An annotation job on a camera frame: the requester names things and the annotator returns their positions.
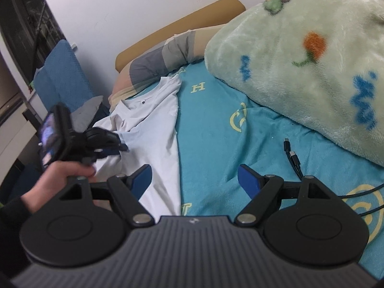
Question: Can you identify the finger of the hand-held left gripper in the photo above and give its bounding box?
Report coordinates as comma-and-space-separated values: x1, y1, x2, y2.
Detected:
85, 127, 123, 146
89, 142, 130, 160

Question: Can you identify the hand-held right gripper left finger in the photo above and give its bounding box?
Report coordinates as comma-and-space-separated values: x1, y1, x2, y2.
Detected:
49, 164, 155, 228

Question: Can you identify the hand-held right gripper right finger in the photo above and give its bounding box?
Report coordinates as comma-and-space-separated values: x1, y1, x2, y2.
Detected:
234, 164, 345, 227

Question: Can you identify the white shirt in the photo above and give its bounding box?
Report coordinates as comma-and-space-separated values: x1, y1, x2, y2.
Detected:
91, 76, 182, 216

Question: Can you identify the person's left hand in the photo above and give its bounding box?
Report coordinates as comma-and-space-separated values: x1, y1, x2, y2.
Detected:
21, 160, 97, 214

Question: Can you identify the white desk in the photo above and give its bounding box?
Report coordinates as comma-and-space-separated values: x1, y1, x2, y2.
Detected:
13, 91, 44, 168

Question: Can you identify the grey seat cushion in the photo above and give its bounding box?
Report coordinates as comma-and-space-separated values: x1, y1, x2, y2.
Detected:
70, 96, 104, 126

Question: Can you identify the teal printed bed sheet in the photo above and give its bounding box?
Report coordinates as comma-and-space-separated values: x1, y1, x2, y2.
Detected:
174, 58, 384, 272

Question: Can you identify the blue covered chair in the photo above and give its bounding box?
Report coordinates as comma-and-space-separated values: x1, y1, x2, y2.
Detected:
32, 39, 97, 117

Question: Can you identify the patchwork pillow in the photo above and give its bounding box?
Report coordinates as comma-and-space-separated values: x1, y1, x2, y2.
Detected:
108, 25, 225, 105

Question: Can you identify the dark window with grille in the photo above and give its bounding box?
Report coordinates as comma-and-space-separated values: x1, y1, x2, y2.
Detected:
0, 0, 68, 84

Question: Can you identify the green printed fleece blanket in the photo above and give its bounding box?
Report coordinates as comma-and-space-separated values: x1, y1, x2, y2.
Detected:
204, 0, 384, 167

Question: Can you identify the tan padded headboard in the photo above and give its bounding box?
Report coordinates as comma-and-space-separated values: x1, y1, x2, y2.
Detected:
115, 0, 246, 74

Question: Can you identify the black usb cable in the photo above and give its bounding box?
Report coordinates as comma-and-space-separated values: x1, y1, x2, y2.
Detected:
283, 137, 384, 216

